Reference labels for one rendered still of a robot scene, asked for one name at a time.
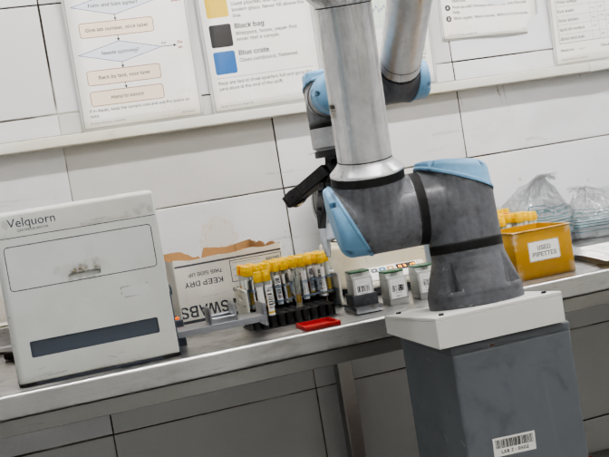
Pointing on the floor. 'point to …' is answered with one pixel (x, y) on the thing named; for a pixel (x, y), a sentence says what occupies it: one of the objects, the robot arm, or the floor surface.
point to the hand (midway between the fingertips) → (339, 251)
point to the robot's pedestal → (497, 396)
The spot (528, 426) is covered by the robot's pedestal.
